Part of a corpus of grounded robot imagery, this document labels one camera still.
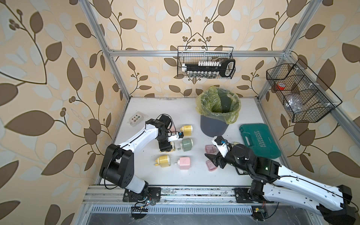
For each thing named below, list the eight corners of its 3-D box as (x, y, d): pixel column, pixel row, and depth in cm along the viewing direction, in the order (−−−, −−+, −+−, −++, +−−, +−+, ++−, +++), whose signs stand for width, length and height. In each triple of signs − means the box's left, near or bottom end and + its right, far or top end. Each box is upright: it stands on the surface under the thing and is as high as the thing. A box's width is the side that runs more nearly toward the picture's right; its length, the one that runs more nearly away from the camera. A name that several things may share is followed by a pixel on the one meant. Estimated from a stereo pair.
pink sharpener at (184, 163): (174, 170, 85) (173, 166, 79) (175, 161, 88) (174, 156, 82) (190, 170, 85) (191, 166, 79) (190, 161, 88) (190, 156, 82)
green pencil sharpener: (180, 151, 92) (180, 146, 86) (180, 143, 95) (180, 138, 90) (193, 151, 92) (193, 146, 86) (192, 143, 95) (193, 138, 90)
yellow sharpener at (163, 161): (156, 167, 86) (154, 162, 80) (157, 156, 90) (155, 151, 84) (170, 167, 86) (169, 162, 80) (171, 156, 90) (170, 151, 84)
